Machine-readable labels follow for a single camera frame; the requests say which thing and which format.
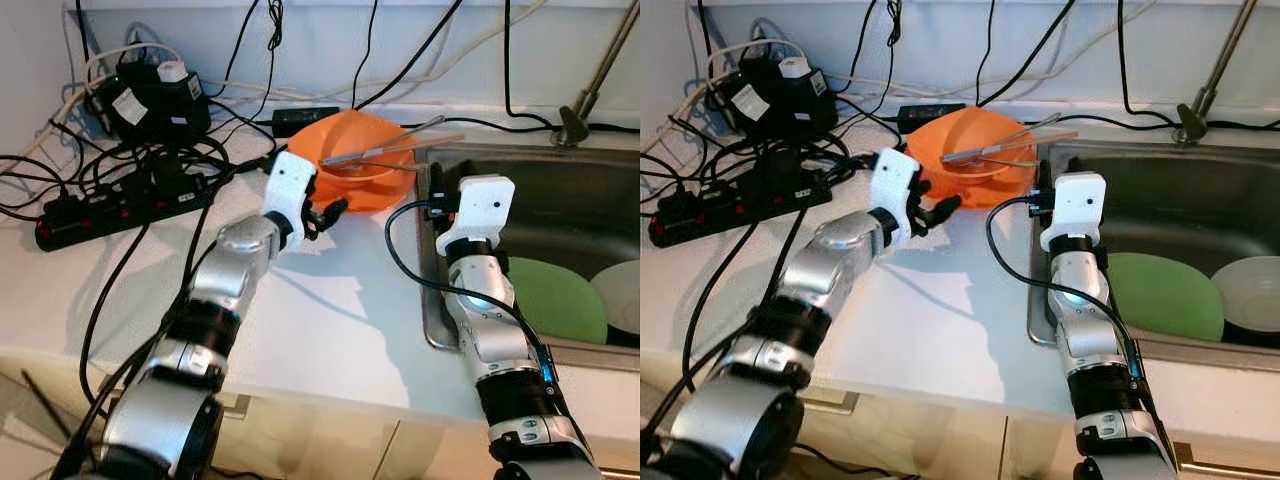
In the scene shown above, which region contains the black labelled charger device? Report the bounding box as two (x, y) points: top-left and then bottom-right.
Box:
(86, 58), (214, 148)
(705, 55), (841, 141)

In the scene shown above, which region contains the black power adapter brick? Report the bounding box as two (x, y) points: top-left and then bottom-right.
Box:
(897, 103), (966, 131)
(270, 104), (343, 139)

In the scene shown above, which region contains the knotted black cable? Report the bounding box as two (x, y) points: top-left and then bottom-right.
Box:
(850, 0), (903, 131)
(210, 0), (284, 136)

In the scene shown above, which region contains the black power strip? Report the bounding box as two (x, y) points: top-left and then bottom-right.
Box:
(34, 160), (217, 253)
(648, 165), (836, 249)

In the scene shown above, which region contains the black adapter cable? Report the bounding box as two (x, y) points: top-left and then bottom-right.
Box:
(405, 113), (559, 133)
(1030, 108), (1184, 128)

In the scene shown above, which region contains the metal faucet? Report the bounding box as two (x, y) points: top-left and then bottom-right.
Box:
(553, 0), (641, 150)
(1175, 0), (1261, 144)

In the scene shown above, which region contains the black power strip cord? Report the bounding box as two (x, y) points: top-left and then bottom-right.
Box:
(77, 222), (153, 419)
(682, 222), (746, 411)

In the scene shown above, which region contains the white bowl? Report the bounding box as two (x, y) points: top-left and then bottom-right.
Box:
(1210, 255), (1280, 331)
(589, 259), (641, 337)

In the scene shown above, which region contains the white looped cable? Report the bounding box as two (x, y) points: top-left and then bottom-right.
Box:
(660, 38), (806, 141)
(40, 42), (186, 151)

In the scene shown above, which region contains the thick black wall cable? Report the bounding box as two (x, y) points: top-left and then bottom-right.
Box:
(352, 0), (468, 109)
(975, 0), (1079, 109)

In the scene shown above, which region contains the green plate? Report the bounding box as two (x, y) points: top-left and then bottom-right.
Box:
(503, 255), (610, 346)
(1105, 252), (1226, 341)

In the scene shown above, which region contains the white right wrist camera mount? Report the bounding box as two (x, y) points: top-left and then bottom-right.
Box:
(434, 175), (517, 257)
(1040, 172), (1108, 254)

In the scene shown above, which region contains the white kitchen cabinet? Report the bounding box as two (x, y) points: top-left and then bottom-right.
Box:
(640, 350), (1280, 480)
(0, 350), (641, 480)

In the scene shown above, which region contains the wooden chopstick with metal tip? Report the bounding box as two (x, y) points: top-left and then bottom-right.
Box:
(342, 134), (468, 165)
(342, 132), (468, 163)
(958, 131), (1080, 159)
(958, 133), (1080, 161)

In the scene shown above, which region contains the thin black wall cable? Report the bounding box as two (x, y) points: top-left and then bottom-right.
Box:
(350, 0), (381, 106)
(980, 0), (998, 104)

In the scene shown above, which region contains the silver metal fork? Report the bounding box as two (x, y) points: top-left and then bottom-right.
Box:
(320, 114), (448, 168)
(940, 112), (1062, 164)

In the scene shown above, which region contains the stainless steel sink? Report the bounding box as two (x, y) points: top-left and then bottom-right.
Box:
(414, 143), (641, 373)
(1027, 140), (1280, 373)

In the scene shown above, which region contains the orange plastic bowl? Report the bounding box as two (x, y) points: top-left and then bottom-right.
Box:
(314, 108), (422, 188)
(905, 105), (1038, 186)

